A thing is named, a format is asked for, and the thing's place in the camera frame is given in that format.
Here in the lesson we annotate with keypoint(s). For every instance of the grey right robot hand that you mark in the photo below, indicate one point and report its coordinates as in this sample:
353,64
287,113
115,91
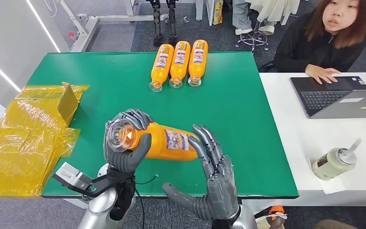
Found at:
221,189

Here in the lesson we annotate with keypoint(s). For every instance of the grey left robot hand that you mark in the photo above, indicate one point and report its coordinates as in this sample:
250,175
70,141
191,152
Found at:
123,161

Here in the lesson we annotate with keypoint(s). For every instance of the orange bottle with clear cap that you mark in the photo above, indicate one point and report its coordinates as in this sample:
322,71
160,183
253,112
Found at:
198,60
179,61
161,64
164,142

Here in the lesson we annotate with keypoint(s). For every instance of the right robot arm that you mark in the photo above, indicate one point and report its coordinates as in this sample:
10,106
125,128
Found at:
246,221

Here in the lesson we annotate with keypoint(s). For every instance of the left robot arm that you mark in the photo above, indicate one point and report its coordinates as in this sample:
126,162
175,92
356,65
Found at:
101,205

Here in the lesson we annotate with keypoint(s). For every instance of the orange and white object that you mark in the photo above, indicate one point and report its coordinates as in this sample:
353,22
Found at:
276,215

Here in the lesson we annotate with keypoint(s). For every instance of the green table mat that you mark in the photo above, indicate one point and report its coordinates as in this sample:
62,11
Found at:
233,110

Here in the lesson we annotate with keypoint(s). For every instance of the white table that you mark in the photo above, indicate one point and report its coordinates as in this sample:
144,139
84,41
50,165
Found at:
296,132

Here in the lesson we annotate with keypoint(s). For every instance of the yellow film wrapped cardboard box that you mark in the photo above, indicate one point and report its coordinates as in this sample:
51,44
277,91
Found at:
22,142

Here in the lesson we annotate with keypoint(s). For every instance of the white paper sheet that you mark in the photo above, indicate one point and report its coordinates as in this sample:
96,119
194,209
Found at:
331,186

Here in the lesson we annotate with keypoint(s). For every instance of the pale cup with straw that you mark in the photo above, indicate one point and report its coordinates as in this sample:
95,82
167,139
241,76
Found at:
331,162

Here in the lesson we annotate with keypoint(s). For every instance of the grey laptop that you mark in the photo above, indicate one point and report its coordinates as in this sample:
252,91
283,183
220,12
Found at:
328,101

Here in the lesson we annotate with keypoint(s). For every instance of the black stand leg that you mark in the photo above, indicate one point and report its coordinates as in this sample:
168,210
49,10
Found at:
157,22
172,22

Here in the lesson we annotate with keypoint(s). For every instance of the chrome chair base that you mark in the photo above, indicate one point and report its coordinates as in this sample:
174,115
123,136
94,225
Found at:
252,39

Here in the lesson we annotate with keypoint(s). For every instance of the person's hand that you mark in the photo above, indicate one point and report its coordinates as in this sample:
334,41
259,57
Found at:
322,73

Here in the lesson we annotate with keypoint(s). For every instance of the person at laptop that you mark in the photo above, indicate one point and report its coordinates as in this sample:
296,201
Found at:
312,47

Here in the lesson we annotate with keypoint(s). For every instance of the yellow printed bag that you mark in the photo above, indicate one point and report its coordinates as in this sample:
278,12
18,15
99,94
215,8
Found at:
217,12

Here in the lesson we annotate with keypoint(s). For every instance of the seated person in background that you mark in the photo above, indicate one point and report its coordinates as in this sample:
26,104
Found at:
265,12

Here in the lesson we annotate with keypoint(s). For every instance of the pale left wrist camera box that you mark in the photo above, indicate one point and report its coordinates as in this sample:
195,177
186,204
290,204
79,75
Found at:
69,175

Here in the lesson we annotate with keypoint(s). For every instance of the white metal frame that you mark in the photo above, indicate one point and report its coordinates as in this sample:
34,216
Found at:
88,25

